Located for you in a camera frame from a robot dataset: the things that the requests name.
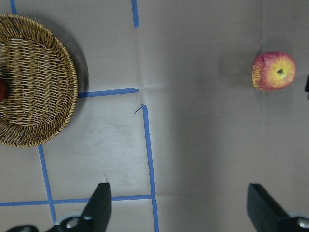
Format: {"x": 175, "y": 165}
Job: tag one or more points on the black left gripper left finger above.
{"x": 95, "y": 216}

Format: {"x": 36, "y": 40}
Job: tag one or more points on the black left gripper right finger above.
{"x": 267, "y": 215}

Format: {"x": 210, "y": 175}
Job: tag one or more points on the red yellow striped apple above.
{"x": 273, "y": 71}

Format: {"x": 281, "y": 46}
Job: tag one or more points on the round woven wicker basket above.
{"x": 41, "y": 80}

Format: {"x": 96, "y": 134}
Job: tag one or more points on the dark red apple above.
{"x": 3, "y": 89}

